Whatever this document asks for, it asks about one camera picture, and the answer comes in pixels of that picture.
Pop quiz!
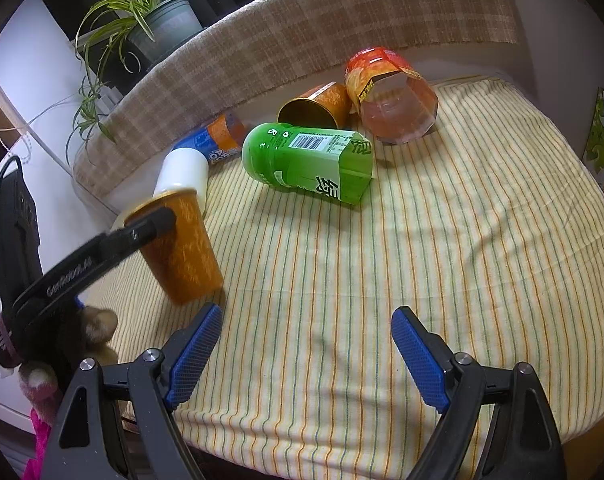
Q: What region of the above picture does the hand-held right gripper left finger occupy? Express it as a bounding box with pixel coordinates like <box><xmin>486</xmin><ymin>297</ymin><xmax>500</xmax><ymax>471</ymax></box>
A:
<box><xmin>40</xmin><ymin>303</ymin><xmax>223</xmax><ymax>480</ymax></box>

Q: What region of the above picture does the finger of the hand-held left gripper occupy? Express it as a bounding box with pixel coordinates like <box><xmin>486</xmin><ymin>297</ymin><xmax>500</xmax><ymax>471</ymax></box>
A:
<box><xmin>12</xmin><ymin>207</ymin><xmax>177</xmax><ymax>332</ymax></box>

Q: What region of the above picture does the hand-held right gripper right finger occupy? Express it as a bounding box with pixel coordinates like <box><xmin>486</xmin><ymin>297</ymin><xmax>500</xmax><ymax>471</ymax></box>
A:
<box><xmin>392</xmin><ymin>306</ymin><xmax>568</xmax><ymax>480</ymax></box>

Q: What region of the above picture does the orange paper cup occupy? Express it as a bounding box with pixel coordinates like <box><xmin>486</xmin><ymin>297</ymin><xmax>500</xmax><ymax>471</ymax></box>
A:
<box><xmin>123</xmin><ymin>187</ymin><xmax>225</xmax><ymax>306</ymax></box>

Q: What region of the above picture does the white cup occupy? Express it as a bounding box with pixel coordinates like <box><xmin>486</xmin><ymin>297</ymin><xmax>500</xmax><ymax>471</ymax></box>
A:
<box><xmin>153</xmin><ymin>149</ymin><xmax>209</xmax><ymax>208</ymax></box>

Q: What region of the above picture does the blue and orange cup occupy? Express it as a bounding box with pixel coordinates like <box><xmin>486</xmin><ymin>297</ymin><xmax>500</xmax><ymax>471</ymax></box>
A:
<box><xmin>174</xmin><ymin>114</ymin><xmax>250</xmax><ymax>167</ymax></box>

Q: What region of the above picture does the clear cup with orange label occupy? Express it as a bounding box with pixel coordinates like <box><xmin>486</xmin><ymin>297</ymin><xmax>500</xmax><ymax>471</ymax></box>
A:
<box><xmin>344</xmin><ymin>47</ymin><xmax>440</xmax><ymax>145</ymax></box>

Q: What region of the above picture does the orange cup with gold inside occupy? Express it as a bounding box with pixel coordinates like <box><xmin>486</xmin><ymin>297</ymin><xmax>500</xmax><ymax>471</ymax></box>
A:
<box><xmin>277</xmin><ymin>81</ymin><xmax>353</xmax><ymax>131</ymax></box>

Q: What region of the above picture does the person's left hand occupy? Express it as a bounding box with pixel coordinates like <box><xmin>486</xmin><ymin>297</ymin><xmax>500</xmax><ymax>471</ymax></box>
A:
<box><xmin>19</xmin><ymin>306</ymin><xmax>120</xmax><ymax>411</ymax></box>

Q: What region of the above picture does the yellow striped cloth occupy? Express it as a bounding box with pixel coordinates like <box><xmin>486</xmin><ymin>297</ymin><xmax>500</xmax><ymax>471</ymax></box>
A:
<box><xmin>82</xmin><ymin>77</ymin><xmax>604</xmax><ymax>480</ymax></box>

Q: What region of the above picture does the green plastic bottle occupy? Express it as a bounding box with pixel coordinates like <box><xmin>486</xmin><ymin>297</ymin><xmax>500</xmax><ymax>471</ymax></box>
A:
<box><xmin>242</xmin><ymin>123</ymin><xmax>373</xmax><ymax>206</ymax></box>

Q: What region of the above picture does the spider plant in grey pot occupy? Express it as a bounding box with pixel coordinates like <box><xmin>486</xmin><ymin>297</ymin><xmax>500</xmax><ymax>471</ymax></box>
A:
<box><xmin>64</xmin><ymin>0</ymin><xmax>243</xmax><ymax>161</ymax></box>

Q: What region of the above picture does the checkered beige cushion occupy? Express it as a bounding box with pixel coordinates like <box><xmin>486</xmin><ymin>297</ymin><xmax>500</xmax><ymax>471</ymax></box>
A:
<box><xmin>73</xmin><ymin>0</ymin><xmax>518</xmax><ymax>198</ymax></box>

